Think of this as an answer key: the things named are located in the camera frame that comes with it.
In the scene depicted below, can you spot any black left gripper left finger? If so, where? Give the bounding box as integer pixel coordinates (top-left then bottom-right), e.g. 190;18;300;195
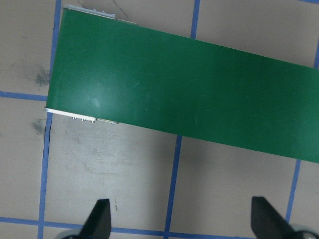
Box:
78;199;112;239

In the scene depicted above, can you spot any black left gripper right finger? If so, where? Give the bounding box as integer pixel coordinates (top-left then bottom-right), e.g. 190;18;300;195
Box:
251;196;295;239

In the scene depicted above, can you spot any green conveyor belt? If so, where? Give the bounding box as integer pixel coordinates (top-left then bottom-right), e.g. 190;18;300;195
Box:
46;5;319;162

